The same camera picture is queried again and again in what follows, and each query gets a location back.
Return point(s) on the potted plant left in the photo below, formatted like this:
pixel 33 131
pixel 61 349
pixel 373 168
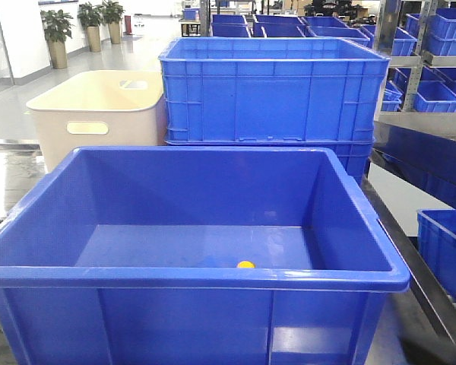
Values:
pixel 57 29

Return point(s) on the potted plant right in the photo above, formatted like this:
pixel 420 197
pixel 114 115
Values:
pixel 112 13

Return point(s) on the blue ribbed crate on cart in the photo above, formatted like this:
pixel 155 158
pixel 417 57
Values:
pixel 221 90

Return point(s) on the blue bin on cart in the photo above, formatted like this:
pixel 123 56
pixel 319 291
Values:
pixel 128 256

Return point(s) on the yellow studded toy brick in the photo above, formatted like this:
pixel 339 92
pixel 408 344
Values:
pixel 245 264

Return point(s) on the potted plant middle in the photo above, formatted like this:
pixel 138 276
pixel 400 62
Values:
pixel 90 17

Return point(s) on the blue bin at right edge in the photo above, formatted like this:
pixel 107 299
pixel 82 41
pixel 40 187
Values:
pixel 437 245

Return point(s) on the cream plastic bin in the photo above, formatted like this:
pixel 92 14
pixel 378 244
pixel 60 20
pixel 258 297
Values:
pixel 104 107

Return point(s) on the potted plant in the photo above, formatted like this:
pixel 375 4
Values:
pixel 112 13
pixel 90 17
pixel 57 29

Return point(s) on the metal flow rack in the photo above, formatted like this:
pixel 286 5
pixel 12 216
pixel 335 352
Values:
pixel 388 19

